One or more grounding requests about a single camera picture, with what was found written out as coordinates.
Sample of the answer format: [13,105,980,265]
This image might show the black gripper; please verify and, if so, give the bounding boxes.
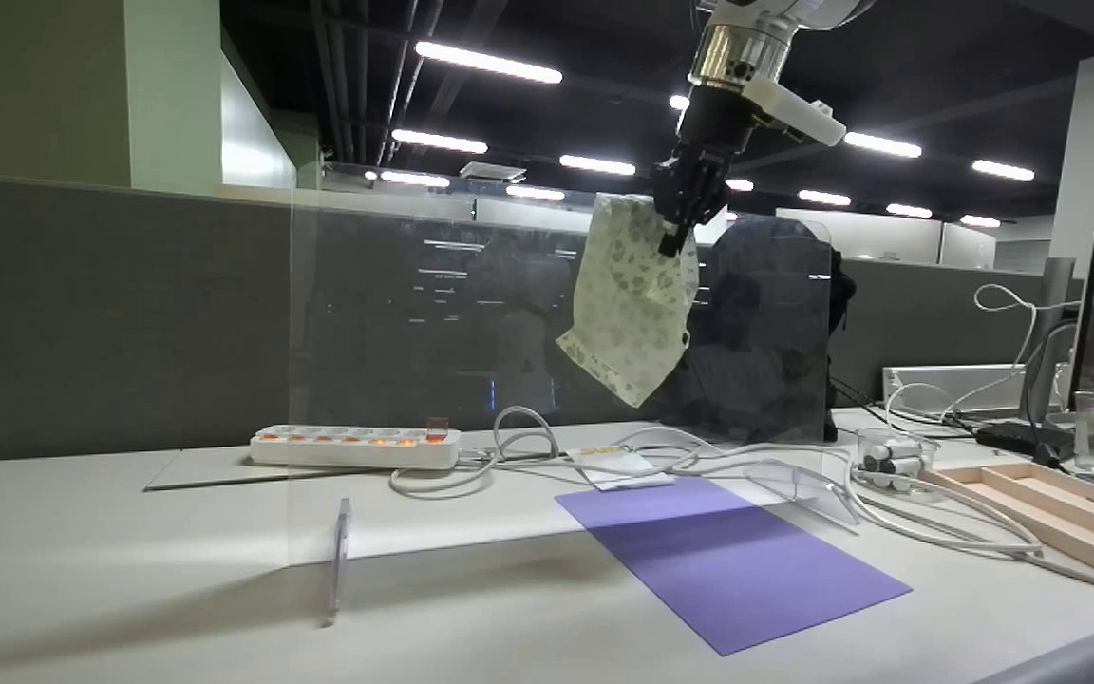
[648,83,766,263]

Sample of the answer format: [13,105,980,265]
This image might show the white green floral cloth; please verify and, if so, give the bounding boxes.
[556,194,706,415]

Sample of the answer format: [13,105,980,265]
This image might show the transparent acrylic countertop shield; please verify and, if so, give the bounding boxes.
[282,189,866,631]

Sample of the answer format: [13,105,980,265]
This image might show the purple rectangular mat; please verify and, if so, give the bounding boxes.
[556,476,917,662]

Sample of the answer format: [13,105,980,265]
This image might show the long ceiling light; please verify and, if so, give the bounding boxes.
[556,152,643,181]
[387,125,492,158]
[970,156,1042,186]
[839,129,927,163]
[410,37,566,92]

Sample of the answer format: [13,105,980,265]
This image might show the dark jacket on chair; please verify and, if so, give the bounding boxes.
[652,210,857,447]

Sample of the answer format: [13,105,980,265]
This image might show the white paper note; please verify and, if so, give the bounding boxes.
[566,446,681,493]

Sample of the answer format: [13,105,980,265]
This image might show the small white connector device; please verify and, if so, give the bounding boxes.
[846,434,939,498]

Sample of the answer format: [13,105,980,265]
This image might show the white power strip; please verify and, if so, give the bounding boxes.
[246,423,467,476]

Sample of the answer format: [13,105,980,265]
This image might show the black monitor base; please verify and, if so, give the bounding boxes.
[972,415,1080,467]

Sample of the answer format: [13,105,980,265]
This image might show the wooden tray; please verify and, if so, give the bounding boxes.
[927,455,1094,580]

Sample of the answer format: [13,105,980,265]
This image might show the thin metal rod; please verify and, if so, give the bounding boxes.
[142,467,329,498]

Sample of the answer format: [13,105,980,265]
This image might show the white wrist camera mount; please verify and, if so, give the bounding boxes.
[742,72,851,152]

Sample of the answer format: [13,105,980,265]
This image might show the white power strip cable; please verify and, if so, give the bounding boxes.
[384,403,603,500]

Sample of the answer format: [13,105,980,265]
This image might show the white thin cable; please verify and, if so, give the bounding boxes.
[618,429,1094,599]

